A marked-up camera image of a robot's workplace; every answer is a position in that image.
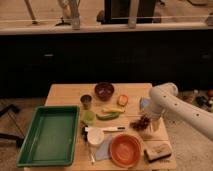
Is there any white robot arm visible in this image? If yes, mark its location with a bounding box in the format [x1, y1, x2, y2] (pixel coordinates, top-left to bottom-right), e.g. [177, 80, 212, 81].
[145, 82, 213, 141]

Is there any light green cup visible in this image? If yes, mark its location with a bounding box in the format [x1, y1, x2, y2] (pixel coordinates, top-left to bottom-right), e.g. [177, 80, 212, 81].
[83, 110, 95, 125]

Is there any dark red bowl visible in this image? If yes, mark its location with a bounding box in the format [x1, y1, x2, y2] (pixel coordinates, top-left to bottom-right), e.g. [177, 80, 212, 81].
[94, 82, 114, 101]

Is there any white handled knife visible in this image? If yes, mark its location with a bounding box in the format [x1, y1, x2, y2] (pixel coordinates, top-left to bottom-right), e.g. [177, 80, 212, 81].
[84, 125, 127, 133]

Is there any orange fruit toy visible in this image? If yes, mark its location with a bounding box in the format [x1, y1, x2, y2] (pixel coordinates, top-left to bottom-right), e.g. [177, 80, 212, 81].
[117, 94, 128, 106]

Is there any yellow banana toy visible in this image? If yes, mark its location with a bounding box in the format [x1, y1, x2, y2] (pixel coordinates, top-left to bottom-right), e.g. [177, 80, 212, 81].
[102, 107, 125, 113]

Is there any black cabinet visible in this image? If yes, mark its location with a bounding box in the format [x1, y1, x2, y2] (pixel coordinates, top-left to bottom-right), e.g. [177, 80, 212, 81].
[0, 30, 213, 98]

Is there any light blue cloth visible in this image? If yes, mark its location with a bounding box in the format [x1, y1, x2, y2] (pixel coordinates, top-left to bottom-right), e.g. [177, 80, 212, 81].
[95, 135, 112, 161]

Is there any blue sponge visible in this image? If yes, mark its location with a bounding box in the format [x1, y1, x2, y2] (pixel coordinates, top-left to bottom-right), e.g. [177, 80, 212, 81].
[139, 97, 150, 109]

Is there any wooden gripper finger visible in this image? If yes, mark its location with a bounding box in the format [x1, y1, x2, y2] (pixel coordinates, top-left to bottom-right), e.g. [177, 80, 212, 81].
[151, 119, 160, 132]

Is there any dark red grape bunch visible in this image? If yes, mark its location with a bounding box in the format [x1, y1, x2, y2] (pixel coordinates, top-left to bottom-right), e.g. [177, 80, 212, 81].
[130, 116, 150, 131]

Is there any wooden block brush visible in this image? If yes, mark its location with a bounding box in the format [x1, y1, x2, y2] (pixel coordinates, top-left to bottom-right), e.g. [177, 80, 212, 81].
[144, 144, 172, 163]

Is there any green plastic tray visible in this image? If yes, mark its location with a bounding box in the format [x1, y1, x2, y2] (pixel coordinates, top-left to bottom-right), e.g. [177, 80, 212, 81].
[17, 106, 79, 167]

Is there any orange plastic bowl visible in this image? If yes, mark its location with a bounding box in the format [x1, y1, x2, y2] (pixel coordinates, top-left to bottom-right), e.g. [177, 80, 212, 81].
[109, 134, 141, 168]

